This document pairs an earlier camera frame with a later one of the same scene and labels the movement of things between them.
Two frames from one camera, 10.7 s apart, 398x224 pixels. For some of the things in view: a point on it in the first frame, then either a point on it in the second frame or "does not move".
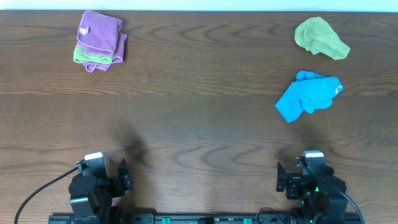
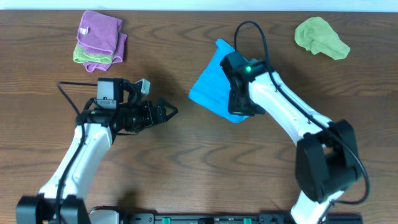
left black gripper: x=123 y=185 -> x=160 y=116
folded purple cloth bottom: x=117 y=58 does not move
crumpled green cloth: x=317 y=35 does not move
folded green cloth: x=79 y=56 does not move
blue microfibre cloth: x=310 y=91 -> x=212 y=89
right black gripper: x=293 y=183 -> x=234 y=109
